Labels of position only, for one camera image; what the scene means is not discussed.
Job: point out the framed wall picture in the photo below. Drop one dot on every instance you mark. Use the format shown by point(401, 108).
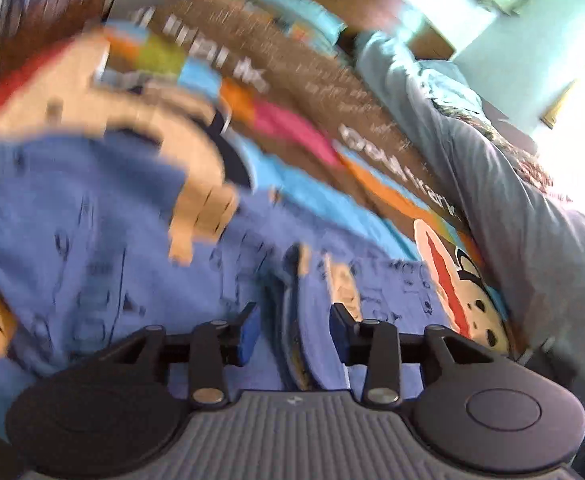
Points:
point(560, 105)

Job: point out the wooden headboard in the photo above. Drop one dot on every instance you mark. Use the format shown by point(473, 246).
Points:
point(372, 0)

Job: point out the grey duvet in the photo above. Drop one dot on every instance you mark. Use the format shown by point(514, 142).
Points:
point(517, 210)

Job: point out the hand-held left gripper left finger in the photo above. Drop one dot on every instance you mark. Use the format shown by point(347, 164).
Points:
point(248, 336)

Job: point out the colourful printed bed sheet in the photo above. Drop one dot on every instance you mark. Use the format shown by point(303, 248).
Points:
point(292, 125)

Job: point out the blue car print pants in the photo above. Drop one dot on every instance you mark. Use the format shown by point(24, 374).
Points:
point(102, 240)

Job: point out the light blue pillow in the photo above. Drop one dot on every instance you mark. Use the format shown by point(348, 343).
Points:
point(292, 15)

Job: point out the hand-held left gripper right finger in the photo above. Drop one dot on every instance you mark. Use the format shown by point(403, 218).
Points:
point(340, 336)

